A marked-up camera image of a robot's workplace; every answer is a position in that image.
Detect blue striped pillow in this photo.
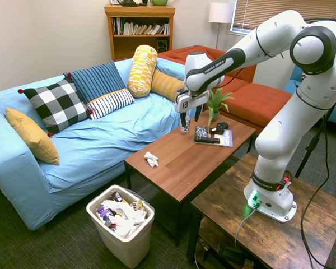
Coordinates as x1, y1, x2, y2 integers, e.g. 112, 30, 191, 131
63, 61, 127, 105

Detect clear water bottle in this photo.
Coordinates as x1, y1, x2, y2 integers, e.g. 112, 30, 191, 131
180, 112, 192, 136

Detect red cable connector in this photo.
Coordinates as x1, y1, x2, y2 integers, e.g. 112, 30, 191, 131
279, 173, 294, 188

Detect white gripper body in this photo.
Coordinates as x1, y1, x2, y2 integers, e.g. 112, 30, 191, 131
175, 90, 209, 114

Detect light blue sofa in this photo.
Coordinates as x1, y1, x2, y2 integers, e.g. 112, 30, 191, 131
0, 57, 205, 231

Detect brown window blinds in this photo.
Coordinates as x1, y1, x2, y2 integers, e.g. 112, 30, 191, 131
231, 0, 336, 35

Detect white tissue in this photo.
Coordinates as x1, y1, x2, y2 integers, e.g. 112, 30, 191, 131
143, 151, 160, 168

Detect beige plastic trash bin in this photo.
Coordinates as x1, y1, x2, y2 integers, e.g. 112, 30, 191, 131
86, 184, 155, 269

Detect plain mustard pillow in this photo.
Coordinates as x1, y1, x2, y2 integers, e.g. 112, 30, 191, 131
4, 108, 60, 166

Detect brown wooden coffee table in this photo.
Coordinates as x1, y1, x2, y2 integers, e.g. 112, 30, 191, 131
124, 109, 257, 247

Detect black game controller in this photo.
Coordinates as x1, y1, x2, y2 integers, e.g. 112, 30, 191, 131
209, 122, 230, 134

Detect mustard striped pillow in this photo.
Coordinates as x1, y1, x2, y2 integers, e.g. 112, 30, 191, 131
150, 69, 185, 102

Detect rustic wooden robot table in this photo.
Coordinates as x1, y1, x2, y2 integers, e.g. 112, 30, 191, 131
186, 153, 336, 269

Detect purple magazine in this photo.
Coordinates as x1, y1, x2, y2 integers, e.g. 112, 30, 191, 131
193, 128, 235, 149

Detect crumpled white paper trash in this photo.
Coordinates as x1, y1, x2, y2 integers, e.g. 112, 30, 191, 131
100, 199, 148, 239

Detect green potted plant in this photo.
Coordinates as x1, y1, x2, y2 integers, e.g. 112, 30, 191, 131
204, 87, 236, 129

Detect black white checkered pillow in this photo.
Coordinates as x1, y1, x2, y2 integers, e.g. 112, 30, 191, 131
17, 72, 94, 137

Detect black patterned book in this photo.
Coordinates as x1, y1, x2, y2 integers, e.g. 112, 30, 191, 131
194, 125, 217, 141

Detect white navy striped pillow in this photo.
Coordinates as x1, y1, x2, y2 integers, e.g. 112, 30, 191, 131
86, 88, 136, 122

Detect grey cable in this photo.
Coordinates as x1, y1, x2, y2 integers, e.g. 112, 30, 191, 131
234, 206, 259, 249

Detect black cable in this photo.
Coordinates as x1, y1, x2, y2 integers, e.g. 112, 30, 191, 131
300, 112, 330, 269

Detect row of books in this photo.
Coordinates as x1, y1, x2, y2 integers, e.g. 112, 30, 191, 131
111, 17, 171, 36

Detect black camera stand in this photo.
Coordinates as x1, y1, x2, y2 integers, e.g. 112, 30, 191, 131
295, 102, 336, 179

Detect orange sofa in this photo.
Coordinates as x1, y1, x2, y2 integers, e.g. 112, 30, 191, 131
157, 44, 293, 136

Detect purple snack wrapper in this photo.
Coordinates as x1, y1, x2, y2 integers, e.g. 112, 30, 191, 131
97, 206, 118, 225

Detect wooden bookshelf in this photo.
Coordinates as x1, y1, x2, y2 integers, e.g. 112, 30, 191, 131
104, 4, 176, 62

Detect black speaker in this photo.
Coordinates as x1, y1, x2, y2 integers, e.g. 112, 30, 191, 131
156, 39, 169, 53

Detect yellow patterned bolster pillow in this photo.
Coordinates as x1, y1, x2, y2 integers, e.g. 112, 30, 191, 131
127, 44, 158, 98

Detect black white shelf ornament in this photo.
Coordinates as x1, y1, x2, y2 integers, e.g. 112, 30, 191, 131
110, 0, 149, 7

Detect black remote control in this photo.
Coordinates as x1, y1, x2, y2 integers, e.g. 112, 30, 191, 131
194, 136, 222, 145

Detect white floor lamp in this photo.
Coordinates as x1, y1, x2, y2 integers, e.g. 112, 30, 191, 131
208, 2, 235, 50

